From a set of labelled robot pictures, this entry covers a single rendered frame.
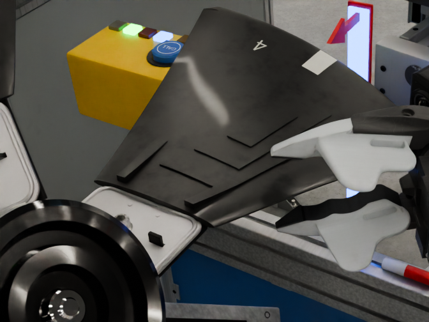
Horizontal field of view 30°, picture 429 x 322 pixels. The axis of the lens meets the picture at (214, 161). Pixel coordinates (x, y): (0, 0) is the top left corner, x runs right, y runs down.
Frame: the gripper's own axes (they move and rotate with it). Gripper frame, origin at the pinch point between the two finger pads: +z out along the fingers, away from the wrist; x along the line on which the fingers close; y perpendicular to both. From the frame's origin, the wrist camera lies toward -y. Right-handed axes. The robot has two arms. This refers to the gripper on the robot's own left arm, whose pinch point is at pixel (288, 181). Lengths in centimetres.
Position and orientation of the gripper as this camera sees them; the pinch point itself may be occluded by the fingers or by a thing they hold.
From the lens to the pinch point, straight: 56.2
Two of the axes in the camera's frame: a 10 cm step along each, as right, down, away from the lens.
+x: 1.0, 7.4, 6.7
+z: -9.9, 1.1, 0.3
